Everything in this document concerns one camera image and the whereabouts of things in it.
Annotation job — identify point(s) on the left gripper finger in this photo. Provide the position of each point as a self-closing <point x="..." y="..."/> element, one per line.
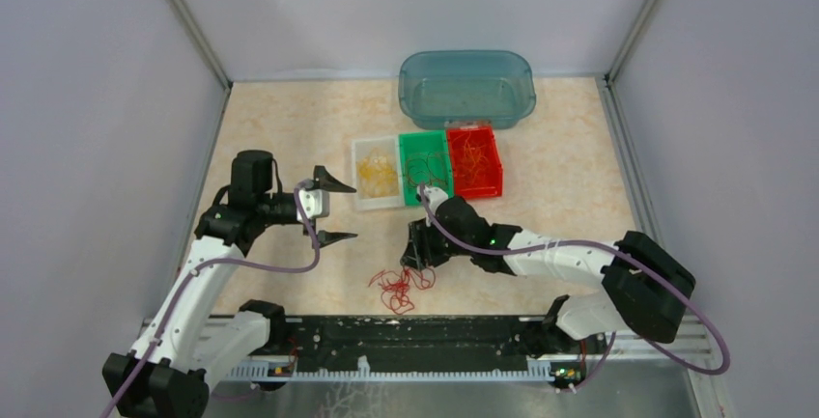
<point x="326" y="238"/>
<point x="324" y="181"/>

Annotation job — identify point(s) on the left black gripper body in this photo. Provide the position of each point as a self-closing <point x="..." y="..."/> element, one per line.
<point x="276" y="208"/>

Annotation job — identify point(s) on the white plastic bin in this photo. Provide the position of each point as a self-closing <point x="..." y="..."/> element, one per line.
<point x="377" y="175"/>

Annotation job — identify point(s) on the green plastic bin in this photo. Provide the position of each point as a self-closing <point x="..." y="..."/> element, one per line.
<point x="424" y="158"/>

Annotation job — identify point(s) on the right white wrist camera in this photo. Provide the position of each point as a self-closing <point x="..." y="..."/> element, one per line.
<point x="431" y="197"/>

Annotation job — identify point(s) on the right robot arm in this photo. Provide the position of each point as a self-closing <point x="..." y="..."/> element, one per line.
<point x="635" y="283"/>

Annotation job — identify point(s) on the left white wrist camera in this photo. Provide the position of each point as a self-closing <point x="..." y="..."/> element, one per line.
<point x="311" y="201"/>

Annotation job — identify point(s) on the blue transparent plastic tub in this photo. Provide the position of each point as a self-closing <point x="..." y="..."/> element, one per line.
<point x="444" y="88"/>

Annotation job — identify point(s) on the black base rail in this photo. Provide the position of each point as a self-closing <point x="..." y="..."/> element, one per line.
<point x="436" y="348"/>

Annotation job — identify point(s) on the red plastic bin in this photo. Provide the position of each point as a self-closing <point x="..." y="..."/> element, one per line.
<point x="476" y="164"/>

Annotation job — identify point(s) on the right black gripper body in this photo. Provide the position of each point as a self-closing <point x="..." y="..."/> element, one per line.
<point x="445" y="250"/>

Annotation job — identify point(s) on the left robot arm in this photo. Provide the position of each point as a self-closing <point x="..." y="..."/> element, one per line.
<point x="192" y="287"/>

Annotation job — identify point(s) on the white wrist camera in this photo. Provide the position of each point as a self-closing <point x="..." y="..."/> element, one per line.
<point x="311" y="201"/>
<point x="431" y="197"/>

